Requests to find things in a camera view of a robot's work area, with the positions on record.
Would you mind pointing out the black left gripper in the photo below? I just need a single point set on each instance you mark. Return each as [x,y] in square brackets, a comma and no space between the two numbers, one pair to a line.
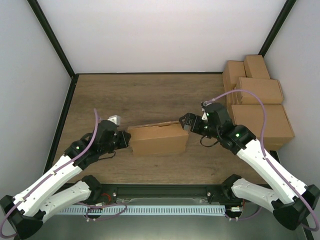
[125,137]

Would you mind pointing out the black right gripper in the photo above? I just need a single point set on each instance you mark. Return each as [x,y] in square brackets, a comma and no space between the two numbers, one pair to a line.
[195,127]

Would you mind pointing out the brown cardboard box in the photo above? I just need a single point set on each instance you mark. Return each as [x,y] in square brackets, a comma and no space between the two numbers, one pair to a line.
[158,138]

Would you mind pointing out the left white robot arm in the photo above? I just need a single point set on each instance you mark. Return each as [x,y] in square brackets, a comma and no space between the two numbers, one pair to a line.
[30,209]

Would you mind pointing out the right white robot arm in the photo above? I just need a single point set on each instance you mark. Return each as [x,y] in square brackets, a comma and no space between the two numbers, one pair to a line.
[289,199]

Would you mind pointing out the rear left cardboard box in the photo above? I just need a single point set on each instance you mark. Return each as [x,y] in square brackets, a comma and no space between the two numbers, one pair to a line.
[232,72]

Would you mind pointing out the bottom stacked cardboard box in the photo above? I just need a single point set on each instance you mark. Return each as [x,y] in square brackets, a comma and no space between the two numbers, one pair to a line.
[273,146]

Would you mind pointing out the middle folded cardboard box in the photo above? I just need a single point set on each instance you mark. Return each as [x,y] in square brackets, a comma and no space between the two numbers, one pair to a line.
[269,91]

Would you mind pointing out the rear right cardboard box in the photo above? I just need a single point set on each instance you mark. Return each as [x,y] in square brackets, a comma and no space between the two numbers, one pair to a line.
[255,67]

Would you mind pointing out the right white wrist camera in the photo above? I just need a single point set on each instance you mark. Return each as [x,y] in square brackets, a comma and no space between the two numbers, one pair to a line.
[203,108]

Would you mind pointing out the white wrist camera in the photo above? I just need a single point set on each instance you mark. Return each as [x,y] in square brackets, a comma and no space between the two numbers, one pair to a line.
[116,119]
[203,108]

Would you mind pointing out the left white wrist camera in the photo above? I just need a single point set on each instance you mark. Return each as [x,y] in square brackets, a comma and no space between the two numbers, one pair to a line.
[116,119]

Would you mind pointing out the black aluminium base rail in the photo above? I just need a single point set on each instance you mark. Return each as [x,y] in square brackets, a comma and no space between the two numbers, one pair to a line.
[211,192]

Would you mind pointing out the light blue slotted cable duct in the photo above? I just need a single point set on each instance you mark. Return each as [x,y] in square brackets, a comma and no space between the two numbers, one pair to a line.
[148,210]

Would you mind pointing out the right black frame post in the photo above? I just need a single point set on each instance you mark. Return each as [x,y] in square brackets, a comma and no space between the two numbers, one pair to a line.
[280,20]

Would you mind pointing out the black frame post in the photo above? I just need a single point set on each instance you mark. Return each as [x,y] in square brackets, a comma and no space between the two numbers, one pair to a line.
[42,19]
[280,20]

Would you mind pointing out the left black frame post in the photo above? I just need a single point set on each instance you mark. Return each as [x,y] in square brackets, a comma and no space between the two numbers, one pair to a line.
[42,19]

